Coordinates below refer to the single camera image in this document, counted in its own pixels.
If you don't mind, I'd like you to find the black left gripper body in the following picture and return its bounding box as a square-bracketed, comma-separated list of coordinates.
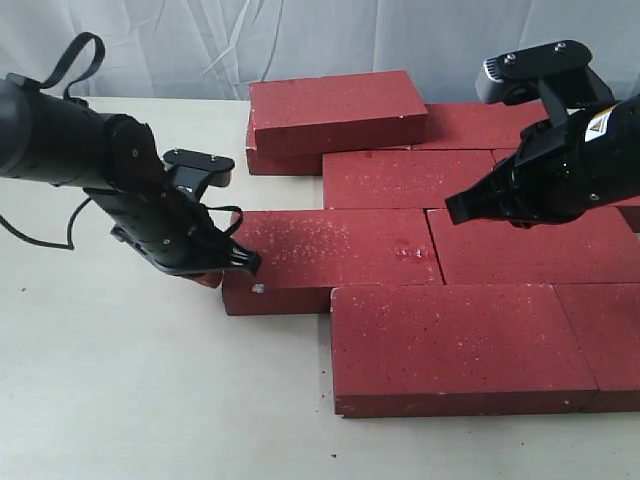
[84, 114, 235, 275]

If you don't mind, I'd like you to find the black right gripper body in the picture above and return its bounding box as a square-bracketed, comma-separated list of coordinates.
[492, 96, 639, 228]

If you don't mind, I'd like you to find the red brick large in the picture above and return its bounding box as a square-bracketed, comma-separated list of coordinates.
[323, 150, 495, 209]

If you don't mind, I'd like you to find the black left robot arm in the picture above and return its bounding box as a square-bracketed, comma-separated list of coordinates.
[1, 74, 261, 287]

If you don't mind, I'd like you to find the red brick far right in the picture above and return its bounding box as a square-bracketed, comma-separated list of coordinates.
[491, 148, 640, 234]

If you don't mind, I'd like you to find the red brick back right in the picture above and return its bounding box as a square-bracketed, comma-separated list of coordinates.
[411, 102, 547, 150]

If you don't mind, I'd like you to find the red brick middle right base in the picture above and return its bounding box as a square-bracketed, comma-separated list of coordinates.
[427, 207, 639, 284]

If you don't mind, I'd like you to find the red brick base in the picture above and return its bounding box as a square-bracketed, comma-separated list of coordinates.
[427, 207, 639, 284]
[331, 285, 598, 418]

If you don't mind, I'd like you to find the red brick under back top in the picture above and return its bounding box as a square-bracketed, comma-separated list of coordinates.
[243, 124, 412, 177]

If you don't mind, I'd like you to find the red brick front base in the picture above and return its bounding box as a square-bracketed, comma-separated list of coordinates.
[331, 285, 598, 418]

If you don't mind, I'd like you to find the red brick front right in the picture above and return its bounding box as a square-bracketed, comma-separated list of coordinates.
[554, 284, 639, 413]

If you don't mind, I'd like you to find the white wrinkled backdrop cloth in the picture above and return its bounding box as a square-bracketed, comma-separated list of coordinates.
[1, 1, 639, 102]

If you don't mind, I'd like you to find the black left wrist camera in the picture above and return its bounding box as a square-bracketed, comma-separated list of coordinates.
[162, 149, 235, 202]

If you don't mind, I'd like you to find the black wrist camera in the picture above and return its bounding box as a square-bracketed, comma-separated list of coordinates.
[162, 149, 235, 202]
[475, 40, 616, 126]

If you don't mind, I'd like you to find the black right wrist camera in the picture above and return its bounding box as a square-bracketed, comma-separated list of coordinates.
[475, 40, 616, 126]

